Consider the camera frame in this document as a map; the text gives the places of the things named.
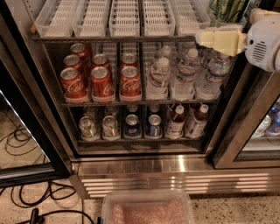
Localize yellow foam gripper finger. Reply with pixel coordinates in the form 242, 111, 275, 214
195, 25, 247, 56
249, 8, 278, 24

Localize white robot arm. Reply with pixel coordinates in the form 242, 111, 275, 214
195, 8, 280, 72

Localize right fridge door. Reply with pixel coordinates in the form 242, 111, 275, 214
213, 64, 280, 170

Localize blue can behind door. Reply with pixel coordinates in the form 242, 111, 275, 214
265, 106, 280, 137

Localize second row right cola can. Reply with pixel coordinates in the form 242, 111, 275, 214
120, 53, 138, 67

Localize second row cola can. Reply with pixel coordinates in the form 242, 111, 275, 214
120, 53, 138, 67
63, 54, 84, 74
91, 53, 111, 70

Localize front right cola can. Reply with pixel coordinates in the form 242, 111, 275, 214
119, 66, 141, 102

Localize right blue pepsi can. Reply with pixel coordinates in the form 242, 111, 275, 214
146, 115, 162, 139

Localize blue pepsi can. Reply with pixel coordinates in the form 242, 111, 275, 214
146, 115, 162, 139
124, 114, 141, 139

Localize second row middle cola can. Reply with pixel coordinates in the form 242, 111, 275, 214
91, 53, 111, 70

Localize left blue pepsi can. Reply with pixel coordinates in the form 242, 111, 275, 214
124, 114, 141, 139

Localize front middle cola can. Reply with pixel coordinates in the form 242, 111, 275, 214
91, 66, 115, 102

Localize back left cola can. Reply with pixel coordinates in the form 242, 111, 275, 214
70, 43, 90, 60

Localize right silver green can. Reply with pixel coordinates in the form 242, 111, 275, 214
101, 115, 120, 141

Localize silver green can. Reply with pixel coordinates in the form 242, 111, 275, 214
101, 115, 120, 141
79, 116, 99, 142

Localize second row left cola can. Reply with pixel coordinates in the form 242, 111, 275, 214
63, 54, 84, 74

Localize front left cola can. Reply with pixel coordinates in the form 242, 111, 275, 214
60, 67, 88, 103

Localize left silver green can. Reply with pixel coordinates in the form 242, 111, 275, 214
79, 116, 99, 142

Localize steel fridge base grille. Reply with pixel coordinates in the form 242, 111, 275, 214
69, 155, 280, 199

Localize open glass fridge door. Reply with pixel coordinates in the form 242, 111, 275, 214
0, 59, 70, 188

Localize front right water bottle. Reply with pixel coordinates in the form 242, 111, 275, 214
195, 53, 231, 101

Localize water bottle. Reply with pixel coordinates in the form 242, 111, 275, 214
154, 45, 172, 60
171, 48, 200, 102
146, 58, 171, 100
195, 53, 231, 101

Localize back left water bottle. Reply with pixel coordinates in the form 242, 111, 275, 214
154, 45, 172, 60

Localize front middle water bottle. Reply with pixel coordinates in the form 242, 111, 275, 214
171, 48, 200, 102

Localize front left water bottle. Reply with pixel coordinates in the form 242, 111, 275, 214
146, 58, 171, 100

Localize right tea bottle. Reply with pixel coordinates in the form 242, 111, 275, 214
185, 104, 209, 138

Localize tea bottle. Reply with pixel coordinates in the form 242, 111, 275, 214
185, 104, 209, 138
165, 104, 186, 139

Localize left tea bottle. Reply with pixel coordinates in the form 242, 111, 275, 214
165, 104, 186, 139

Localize clear tray middle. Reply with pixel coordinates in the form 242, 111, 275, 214
108, 0, 140, 37

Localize clear tray far left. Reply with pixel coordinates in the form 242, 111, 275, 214
34, 0, 79, 38

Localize clear plastic bin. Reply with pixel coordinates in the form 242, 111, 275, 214
101, 189, 195, 224

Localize black floor cables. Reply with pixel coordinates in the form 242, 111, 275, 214
0, 123, 95, 224

